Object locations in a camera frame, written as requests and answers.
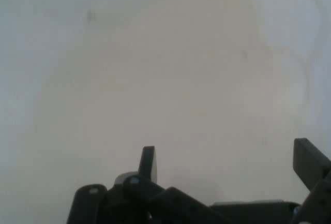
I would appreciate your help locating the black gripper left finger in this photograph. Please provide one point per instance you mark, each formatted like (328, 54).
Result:
(134, 203)

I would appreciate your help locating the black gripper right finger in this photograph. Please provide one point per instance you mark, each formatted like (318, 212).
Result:
(315, 172)

